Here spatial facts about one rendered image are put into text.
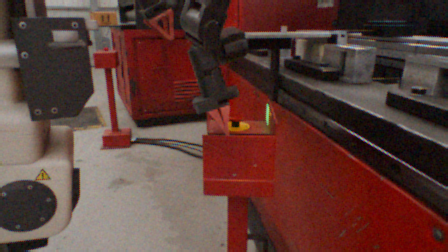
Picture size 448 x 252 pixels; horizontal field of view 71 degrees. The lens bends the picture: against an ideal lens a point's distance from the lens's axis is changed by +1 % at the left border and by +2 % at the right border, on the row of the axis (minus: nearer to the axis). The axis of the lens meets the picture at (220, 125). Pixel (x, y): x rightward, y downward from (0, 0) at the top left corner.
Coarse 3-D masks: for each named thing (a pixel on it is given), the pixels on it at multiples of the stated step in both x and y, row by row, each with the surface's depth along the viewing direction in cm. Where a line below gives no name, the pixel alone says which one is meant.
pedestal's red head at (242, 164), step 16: (272, 112) 72; (208, 128) 79; (256, 128) 79; (208, 144) 67; (224, 144) 67; (240, 144) 66; (256, 144) 66; (272, 144) 66; (208, 160) 68; (224, 160) 68; (240, 160) 68; (256, 160) 67; (272, 160) 67; (208, 176) 69; (224, 176) 69; (240, 176) 69; (256, 176) 69; (272, 176) 68; (208, 192) 71; (224, 192) 70; (240, 192) 70; (256, 192) 70; (272, 192) 70
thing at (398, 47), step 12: (348, 36) 129; (360, 36) 122; (420, 36) 107; (384, 48) 108; (396, 48) 103; (408, 48) 98; (420, 48) 93; (432, 48) 89; (444, 48) 85; (384, 60) 109; (396, 60) 104
